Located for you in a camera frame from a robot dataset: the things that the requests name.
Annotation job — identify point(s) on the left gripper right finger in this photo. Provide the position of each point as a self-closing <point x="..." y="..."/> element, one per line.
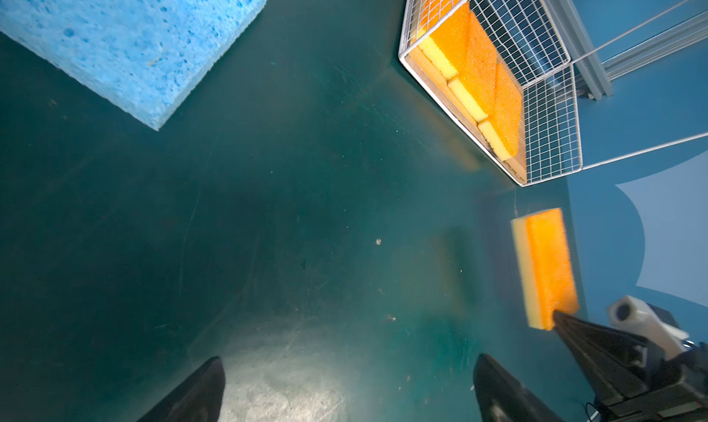
<point x="501" y="397"/>

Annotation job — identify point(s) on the orange sponge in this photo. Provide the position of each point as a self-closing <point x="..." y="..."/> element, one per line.
<point x="501" y="128"/>
<point x="545" y="267"/>
<point x="446" y="46"/>
<point x="474" y="86"/>

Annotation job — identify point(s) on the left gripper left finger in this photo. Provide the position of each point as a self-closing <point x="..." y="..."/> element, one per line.
<point x="197" y="399"/>

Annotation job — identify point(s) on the white wire wooden shelf rack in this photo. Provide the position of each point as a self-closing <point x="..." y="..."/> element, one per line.
<point x="510" y="73"/>

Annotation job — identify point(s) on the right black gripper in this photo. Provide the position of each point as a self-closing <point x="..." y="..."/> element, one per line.
<point x="617" y="366"/>

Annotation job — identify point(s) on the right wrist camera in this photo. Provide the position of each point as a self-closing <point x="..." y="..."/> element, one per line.
<point x="638" y="317"/>

